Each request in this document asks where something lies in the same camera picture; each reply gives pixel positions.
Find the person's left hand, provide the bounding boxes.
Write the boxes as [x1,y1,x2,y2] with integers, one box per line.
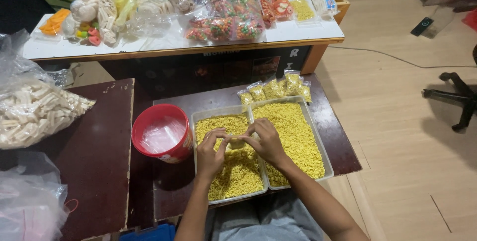
[196,128,230,177]

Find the person's right hand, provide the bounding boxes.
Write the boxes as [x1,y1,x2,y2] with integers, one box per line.
[238,118,290,169]

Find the small clear snack packet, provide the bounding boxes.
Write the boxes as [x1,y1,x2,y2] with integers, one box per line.
[227,135,249,151]

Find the clear tray of yellow noodles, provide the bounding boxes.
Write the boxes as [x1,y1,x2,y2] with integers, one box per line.
[191,105,269,205]
[249,96,335,191]

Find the red plastic bucket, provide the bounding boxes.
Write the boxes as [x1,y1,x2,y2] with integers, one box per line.
[131,103,195,164]

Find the clear plastic bags bundle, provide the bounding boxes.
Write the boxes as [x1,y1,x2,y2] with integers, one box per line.
[140,116,187,155]

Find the filled yellow noodle packet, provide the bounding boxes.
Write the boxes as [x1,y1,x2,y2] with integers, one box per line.
[262,77,287,100]
[237,89,255,106]
[247,81,267,102]
[298,81,313,103]
[283,70,302,97]

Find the dark brown wooden table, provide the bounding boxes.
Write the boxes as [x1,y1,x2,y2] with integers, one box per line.
[0,78,135,241]
[152,72,363,222]

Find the person's grey trousers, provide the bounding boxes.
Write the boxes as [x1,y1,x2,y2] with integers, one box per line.
[204,189,325,241]

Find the blue plastic box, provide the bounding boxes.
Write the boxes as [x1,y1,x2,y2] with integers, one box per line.
[119,223,176,241]

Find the wooden counter with snack bags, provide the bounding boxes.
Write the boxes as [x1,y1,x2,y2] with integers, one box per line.
[22,0,351,96]

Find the red rubber band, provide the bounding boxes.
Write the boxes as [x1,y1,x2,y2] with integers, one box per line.
[64,199,80,214]

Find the large bag of white crackers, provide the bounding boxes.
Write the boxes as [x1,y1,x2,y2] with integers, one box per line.
[0,29,97,151]

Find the crumpled clear plastic bag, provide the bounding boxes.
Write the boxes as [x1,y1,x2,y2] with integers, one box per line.
[0,152,70,241]

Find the black phone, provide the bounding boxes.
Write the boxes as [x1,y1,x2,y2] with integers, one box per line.
[410,16,435,37]

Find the black office chair base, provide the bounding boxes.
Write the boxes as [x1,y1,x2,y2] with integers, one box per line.
[422,44,477,134]

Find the red plastic bag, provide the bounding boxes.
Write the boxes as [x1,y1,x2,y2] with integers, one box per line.
[461,8,477,32]

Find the grey floor cable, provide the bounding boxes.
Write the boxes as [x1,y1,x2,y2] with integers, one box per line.
[328,45,477,69]

